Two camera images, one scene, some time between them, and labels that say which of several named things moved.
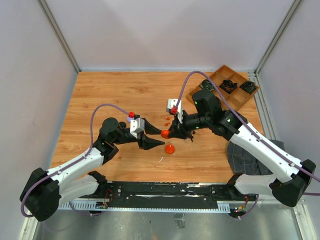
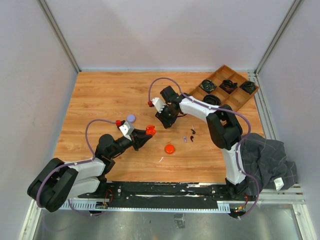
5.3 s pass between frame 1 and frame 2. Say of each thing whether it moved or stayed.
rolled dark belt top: stayed
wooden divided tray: stayed
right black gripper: moved
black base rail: stayed
